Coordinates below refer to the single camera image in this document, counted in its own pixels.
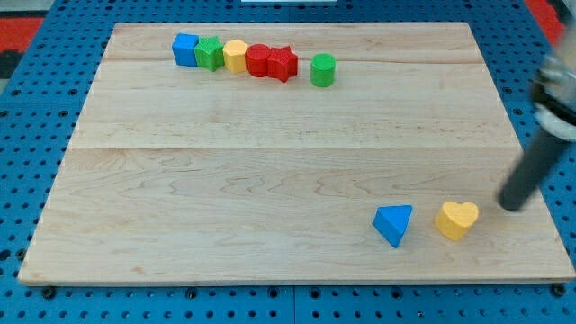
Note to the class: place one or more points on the green cylinder block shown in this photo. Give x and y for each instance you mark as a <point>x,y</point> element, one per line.
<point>322,70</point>

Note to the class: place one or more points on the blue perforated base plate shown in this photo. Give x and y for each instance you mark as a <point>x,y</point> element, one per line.
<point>39,109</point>

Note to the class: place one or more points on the wooden board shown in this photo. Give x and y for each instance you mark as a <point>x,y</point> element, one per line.
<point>179,176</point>

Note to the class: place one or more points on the red cylinder block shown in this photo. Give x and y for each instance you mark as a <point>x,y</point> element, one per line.
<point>257,59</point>

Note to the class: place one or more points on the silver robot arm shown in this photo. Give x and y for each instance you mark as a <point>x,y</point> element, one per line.
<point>553,96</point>

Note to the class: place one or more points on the green star block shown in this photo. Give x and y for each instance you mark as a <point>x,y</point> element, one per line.
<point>209,53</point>

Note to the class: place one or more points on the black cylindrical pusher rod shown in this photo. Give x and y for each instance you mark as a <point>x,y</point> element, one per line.
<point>531,170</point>

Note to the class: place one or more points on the yellow hexagon block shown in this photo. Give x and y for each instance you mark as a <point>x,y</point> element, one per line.
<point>234,52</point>

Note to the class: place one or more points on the yellow heart block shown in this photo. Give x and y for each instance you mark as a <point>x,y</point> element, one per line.
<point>454,219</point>

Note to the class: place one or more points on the red star block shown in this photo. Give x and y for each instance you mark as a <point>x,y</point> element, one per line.
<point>282,63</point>

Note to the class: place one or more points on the blue triangle block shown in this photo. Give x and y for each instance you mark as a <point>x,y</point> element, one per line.
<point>392,222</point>

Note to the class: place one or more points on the blue cube block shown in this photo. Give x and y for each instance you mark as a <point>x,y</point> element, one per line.
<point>183,49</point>

